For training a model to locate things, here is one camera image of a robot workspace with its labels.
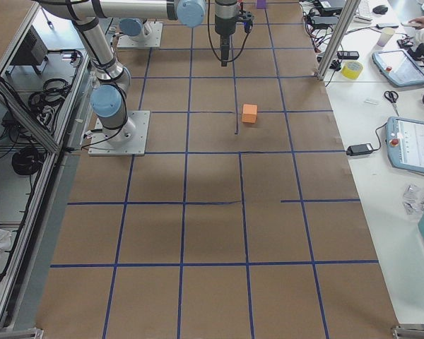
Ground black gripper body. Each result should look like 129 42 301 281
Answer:
214 0 253 35

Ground orange foam block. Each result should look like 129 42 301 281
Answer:
242 104 258 124

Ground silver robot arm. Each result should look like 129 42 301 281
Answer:
38 1 206 147
119 1 254 67

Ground purple foam block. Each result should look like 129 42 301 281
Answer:
256 0 266 9

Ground black remote control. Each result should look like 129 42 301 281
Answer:
336 51 360 60

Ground yellow tape roll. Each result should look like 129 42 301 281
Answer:
341 61 363 80

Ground white paper cup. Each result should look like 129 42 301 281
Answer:
377 27 396 47

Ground far blue teach pendant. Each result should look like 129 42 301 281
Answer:
372 49 424 87

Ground blue teach pendant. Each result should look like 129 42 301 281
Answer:
385 117 424 174
372 49 424 87

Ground black power adapter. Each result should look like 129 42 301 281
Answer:
346 143 375 156

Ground brown paper mat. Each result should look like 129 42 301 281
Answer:
36 1 396 338

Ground near blue teach pendant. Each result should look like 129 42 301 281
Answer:
385 117 424 174

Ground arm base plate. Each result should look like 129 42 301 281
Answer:
88 111 151 156
117 21 163 49

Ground aluminium frame post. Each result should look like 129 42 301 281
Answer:
317 0 360 81

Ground black handled scissors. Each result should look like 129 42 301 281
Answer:
384 90 399 117

